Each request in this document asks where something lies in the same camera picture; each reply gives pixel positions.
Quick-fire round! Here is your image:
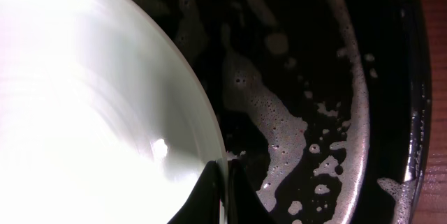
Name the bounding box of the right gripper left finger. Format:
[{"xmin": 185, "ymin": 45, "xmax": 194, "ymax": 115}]
[{"xmin": 168, "ymin": 161, "xmax": 222, "ymax": 224}]

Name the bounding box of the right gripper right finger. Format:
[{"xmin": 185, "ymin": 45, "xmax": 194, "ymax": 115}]
[{"xmin": 228, "ymin": 160, "xmax": 274, "ymax": 224}]

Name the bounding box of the light blue plate front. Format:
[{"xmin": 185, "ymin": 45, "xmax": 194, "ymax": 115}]
[{"xmin": 1, "ymin": 0, "xmax": 228, "ymax": 223}]

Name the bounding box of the round black serving tray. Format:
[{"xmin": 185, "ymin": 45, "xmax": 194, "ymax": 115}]
[{"xmin": 132, "ymin": 0, "xmax": 430, "ymax": 223}]

